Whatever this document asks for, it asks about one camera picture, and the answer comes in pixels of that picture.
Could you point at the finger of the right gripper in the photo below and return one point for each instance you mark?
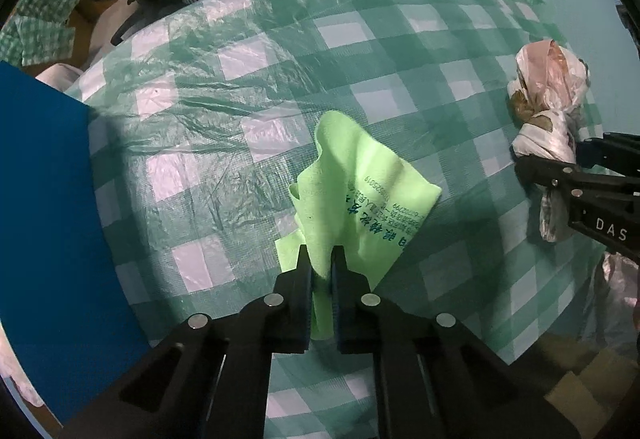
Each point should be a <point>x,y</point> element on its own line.
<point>574,183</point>
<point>618,152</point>

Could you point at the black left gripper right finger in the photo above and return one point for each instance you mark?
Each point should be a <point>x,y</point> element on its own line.
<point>363,322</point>

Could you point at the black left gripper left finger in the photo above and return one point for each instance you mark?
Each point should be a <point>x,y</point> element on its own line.
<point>281,320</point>

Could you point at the pink white plastic bag bundle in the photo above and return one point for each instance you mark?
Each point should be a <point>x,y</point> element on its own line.
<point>546,98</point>

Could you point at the light green microfiber cloth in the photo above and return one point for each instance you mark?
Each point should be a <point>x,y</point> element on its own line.
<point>359,194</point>

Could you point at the silver plastic bag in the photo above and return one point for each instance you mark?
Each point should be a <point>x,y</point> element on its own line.
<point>610,318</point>

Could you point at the green checkered tablecloth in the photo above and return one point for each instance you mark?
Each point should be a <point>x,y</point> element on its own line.
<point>202,121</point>

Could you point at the blue cardboard box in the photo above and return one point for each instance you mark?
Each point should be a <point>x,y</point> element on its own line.
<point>62,307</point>

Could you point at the green checkered cloth on box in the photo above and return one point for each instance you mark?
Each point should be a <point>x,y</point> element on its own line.
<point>37,32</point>

